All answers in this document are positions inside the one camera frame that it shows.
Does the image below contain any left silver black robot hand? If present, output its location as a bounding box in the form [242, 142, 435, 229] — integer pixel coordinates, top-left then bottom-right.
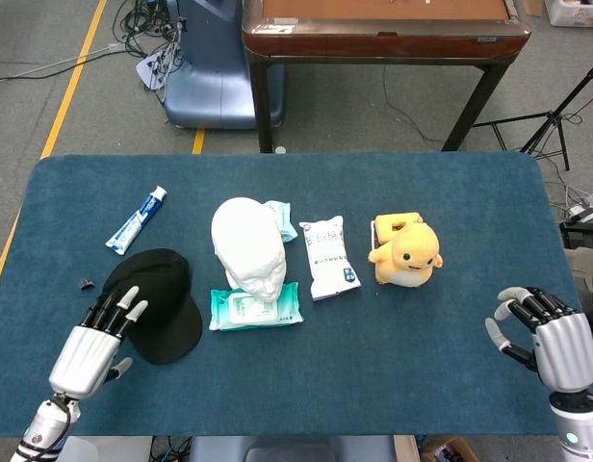
[48, 285, 149, 400]

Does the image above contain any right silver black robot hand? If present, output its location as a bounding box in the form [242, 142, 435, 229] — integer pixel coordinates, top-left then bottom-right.
[484, 286, 593, 394]

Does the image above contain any black baseball cap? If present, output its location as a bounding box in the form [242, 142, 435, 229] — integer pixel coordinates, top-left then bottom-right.
[101, 247, 204, 366]

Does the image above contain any white blue toothpaste tube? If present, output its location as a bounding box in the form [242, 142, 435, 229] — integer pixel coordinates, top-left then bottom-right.
[104, 185, 168, 255]

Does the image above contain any white foam mannequin head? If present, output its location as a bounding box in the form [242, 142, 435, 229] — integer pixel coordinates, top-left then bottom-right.
[210, 195, 289, 304]

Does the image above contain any khaki trouser leg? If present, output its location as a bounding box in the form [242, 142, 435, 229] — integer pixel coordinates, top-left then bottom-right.
[565, 245, 593, 314]

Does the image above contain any black equipment case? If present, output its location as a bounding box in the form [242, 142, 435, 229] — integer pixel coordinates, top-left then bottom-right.
[558, 220, 593, 251]

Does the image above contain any white power strip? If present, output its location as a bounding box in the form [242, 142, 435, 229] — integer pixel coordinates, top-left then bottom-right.
[563, 190, 593, 223]

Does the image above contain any printed cardboard box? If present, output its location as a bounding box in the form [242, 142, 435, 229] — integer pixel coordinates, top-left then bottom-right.
[421, 436, 480, 462]

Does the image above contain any yellow plush dinosaur toy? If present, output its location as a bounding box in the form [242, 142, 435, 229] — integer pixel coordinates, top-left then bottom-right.
[367, 221, 444, 289]

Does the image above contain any blue felt table mat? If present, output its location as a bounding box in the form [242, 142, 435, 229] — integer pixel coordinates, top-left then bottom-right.
[0, 152, 581, 438]

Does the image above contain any green wet wipes pack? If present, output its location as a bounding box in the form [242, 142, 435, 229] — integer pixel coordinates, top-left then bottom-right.
[208, 281, 305, 333]

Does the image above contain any yellow foam block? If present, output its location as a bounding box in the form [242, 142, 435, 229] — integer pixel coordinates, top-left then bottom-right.
[374, 211, 425, 244]

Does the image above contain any grey blue robot torso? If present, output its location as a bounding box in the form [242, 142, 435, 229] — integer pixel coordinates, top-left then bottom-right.
[188, 435, 399, 462]

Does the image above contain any black tripod stand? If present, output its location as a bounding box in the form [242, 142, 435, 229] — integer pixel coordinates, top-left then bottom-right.
[472, 55, 593, 172]

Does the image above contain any light blue plastic pack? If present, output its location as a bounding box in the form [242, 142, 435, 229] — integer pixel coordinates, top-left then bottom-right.
[263, 199, 299, 244]

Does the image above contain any white blue tissue pouch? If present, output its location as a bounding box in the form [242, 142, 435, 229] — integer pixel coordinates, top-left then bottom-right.
[298, 215, 363, 303]

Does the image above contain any blue grey machine base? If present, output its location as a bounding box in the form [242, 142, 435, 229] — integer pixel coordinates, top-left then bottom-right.
[162, 0, 286, 130]

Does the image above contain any white socket board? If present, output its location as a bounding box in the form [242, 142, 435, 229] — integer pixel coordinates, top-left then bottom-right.
[135, 50, 182, 90]

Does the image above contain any white storage box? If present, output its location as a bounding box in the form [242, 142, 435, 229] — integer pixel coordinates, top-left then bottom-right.
[544, 0, 593, 28]

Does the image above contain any brown mahjong table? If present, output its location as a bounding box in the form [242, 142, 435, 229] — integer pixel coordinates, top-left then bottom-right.
[242, 0, 533, 154]

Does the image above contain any thin black floor cable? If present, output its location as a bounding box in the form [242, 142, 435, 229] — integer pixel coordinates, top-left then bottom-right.
[381, 64, 445, 144]

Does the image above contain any long grey floor cable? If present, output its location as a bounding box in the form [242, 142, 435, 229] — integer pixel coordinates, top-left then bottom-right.
[0, 41, 139, 86]

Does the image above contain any black floor cable bundle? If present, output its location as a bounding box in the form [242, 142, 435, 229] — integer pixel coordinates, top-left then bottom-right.
[114, 0, 188, 92]

